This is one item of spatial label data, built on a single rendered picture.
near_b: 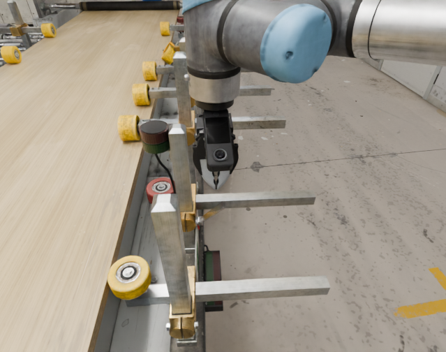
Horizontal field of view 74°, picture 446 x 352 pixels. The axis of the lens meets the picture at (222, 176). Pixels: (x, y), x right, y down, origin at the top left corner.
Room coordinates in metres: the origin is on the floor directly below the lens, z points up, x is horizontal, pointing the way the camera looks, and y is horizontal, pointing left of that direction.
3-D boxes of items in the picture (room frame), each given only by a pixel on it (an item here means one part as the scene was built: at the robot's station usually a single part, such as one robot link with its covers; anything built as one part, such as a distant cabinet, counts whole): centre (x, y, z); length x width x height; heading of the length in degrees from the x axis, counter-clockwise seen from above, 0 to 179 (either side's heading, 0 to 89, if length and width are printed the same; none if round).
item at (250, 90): (1.09, 0.06, 0.95); 0.50 x 0.04 x 0.04; 93
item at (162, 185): (0.58, 0.16, 0.85); 0.08 x 0.08 x 0.11
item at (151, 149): (0.54, 0.14, 1.07); 0.06 x 0.06 x 0.02
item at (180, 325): (0.32, 0.08, 0.82); 0.13 x 0.06 x 0.05; 3
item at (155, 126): (0.54, 0.14, 1.00); 0.06 x 0.06 x 0.22; 3
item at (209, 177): (0.51, 0.03, 1.03); 0.06 x 0.03 x 0.09; 3
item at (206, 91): (0.51, 0.02, 1.22); 0.10 x 0.09 x 0.05; 93
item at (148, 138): (0.54, 0.14, 1.10); 0.06 x 0.06 x 0.02
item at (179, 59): (0.80, 0.11, 0.94); 0.03 x 0.03 x 0.48; 3
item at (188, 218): (0.57, 0.10, 0.85); 0.13 x 0.06 x 0.05; 3
